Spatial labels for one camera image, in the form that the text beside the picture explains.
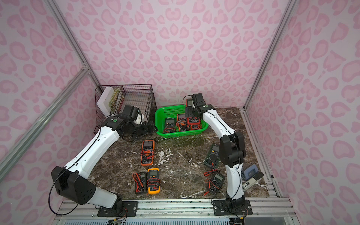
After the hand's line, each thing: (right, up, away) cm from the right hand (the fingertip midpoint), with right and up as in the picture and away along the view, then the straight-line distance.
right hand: (191, 110), depth 95 cm
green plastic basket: (-15, 0, +22) cm, 27 cm away
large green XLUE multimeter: (-15, -11, +9) cm, 21 cm away
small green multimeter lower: (+12, -42, -19) cm, 47 cm away
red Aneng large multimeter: (0, -7, -5) cm, 9 cm away
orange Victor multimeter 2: (-28, -27, -4) cm, 40 cm away
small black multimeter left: (-29, -41, -16) cm, 53 cm away
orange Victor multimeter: (-6, -8, +9) cm, 13 cm away
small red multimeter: (+1, -12, +6) cm, 13 cm away
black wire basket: (-55, +7, 0) cm, 55 cm away
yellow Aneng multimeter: (-22, -41, -17) cm, 49 cm away
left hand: (-22, -12, -16) cm, 30 cm away
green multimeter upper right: (+13, -30, -7) cm, 34 cm away
